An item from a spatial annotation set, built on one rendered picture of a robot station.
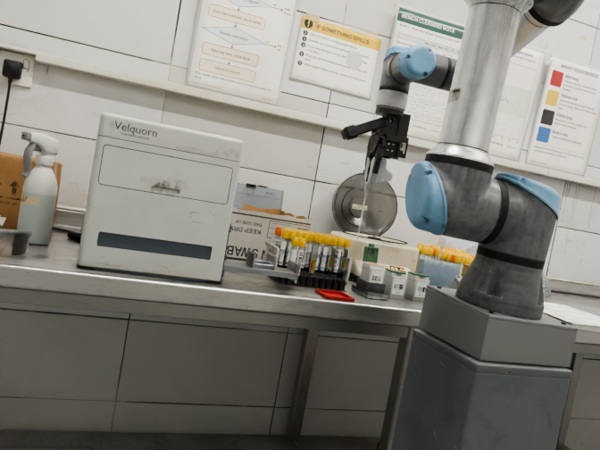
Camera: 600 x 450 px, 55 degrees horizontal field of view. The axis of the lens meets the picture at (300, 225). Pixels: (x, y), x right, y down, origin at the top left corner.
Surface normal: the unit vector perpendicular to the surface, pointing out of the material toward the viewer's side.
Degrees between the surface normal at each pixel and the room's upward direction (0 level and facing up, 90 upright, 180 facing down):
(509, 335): 90
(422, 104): 94
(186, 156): 90
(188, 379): 90
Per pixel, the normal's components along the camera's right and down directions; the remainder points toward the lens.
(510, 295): -0.04, -0.23
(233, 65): 0.31, 0.15
